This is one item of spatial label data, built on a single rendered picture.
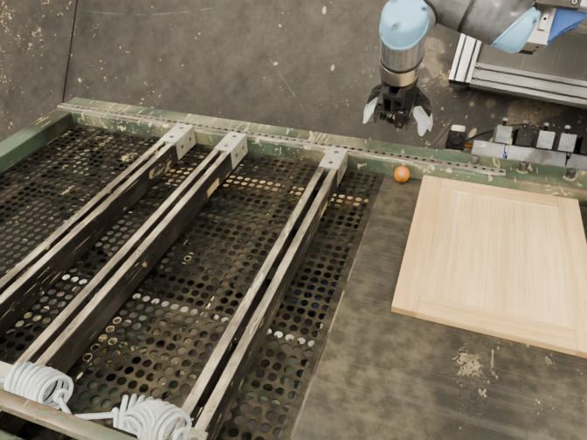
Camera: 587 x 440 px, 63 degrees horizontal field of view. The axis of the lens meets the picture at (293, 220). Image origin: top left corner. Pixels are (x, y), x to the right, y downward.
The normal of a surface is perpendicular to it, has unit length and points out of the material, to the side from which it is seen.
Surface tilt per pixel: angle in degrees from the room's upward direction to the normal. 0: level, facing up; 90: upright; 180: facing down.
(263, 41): 0
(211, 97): 0
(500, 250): 59
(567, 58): 0
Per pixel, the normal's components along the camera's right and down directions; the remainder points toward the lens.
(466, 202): -0.02, -0.78
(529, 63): -0.29, 0.10
